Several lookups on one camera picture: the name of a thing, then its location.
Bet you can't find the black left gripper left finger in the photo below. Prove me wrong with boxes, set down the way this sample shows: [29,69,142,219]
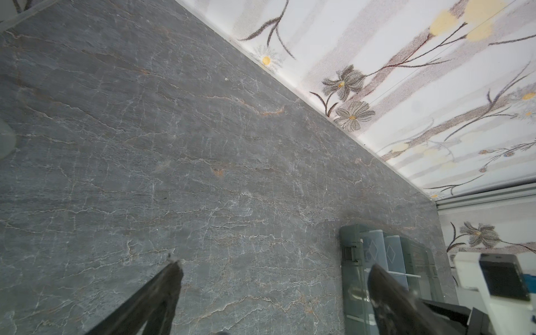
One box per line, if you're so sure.
[88,261,184,335]

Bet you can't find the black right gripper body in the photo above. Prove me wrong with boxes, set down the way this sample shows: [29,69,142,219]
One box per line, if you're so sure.
[422,300,494,335]

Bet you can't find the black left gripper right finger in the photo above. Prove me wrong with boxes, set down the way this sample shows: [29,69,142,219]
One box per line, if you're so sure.
[367,265,459,335]

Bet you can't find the green plastic organizer box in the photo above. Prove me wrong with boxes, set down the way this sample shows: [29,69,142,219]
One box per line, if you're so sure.
[339,224,445,334]

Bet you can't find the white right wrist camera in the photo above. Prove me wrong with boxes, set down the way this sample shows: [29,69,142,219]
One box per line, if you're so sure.
[454,252,535,334]

